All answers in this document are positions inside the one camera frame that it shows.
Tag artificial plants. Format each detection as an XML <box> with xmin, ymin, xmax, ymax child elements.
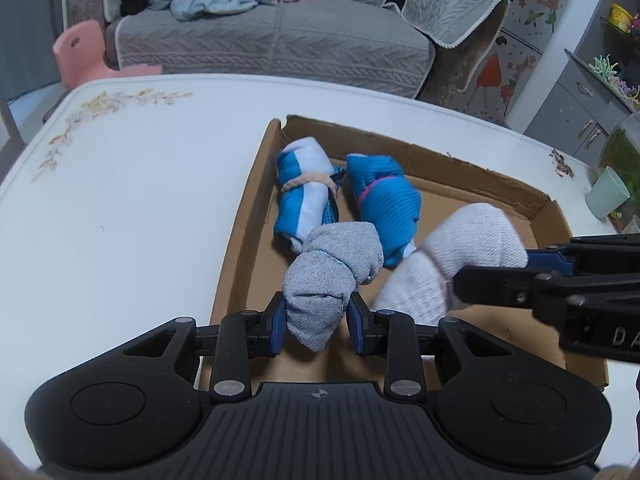
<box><xmin>592</xmin><ymin>55</ymin><xmax>640</xmax><ymax>106</ymax></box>

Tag glass fish bowl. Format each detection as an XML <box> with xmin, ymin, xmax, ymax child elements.
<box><xmin>597</xmin><ymin>110</ymin><xmax>640</xmax><ymax>233</ymax></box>

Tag shallow cardboard box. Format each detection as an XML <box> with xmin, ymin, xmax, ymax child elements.
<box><xmin>196</xmin><ymin>115</ymin><xmax>610</xmax><ymax>395</ymax></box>

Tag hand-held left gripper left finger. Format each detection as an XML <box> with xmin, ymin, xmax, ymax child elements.
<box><xmin>122</xmin><ymin>291</ymin><xmax>287</xmax><ymax>403</ymax></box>

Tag blue and white sock roll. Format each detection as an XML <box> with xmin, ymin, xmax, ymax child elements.
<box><xmin>272</xmin><ymin>137</ymin><xmax>343</xmax><ymax>253</ymax></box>

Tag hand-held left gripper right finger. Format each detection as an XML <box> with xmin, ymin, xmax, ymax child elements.
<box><xmin>348</xmin><ymin>291</ymin><xmax>521</xmax><ymax>403</ymax></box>

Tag grey sock roll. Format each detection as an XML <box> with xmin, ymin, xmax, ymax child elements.
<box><xmin>281</xmin><ymin>221</ymin><xmax>385</xmax><ymax>353</ymax></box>

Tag grey cabinet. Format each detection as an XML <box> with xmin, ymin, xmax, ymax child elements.
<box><xmin>522</xmin><ymin>50</ymin><xmax>640</xmax><ymax>168</ymax></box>

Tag large white knit sock roll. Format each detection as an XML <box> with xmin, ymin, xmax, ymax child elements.
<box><xmin>372</xmin><ymin>203</ymin><xmax>529</xmax><ymax>328</ymax></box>

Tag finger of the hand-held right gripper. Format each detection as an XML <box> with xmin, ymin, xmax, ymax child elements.
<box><xmin>452</xmin><ymin>265</ymin><xmax>572</xmax><ymax>322</ymax></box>
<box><xmin>525</xmin><ymin>232</ymin><xmax>640</xmax><ymax>279</ymax></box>

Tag floral wall poster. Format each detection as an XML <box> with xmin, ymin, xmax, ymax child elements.
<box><xmin>460</xmin><ymin>0</ymin><xmax>576</xmax><ymax>123</ymax></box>

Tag pink plastic stool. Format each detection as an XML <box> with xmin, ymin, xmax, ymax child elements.
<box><xmin>52</xmin><ymin>19</ymin><xmax>163</xmax><ymax>88</ymax></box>

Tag blue sock roll pink band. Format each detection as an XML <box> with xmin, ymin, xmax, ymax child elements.
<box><xmin>345</xmin><ymin>154</ymin><xmax>423</xmax><ymax>268</ymax></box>

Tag pale green cup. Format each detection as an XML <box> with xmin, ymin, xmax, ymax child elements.
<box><xmin>585</xmin><ymin>166</ymin><xmax>632</xmax><ymax>220</ymax></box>

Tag grey quilted sofa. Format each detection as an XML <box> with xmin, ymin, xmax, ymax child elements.
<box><xmin>62</xmin><ymin>0</ymin><xmax>511</xmax><ymax>108</ymax></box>

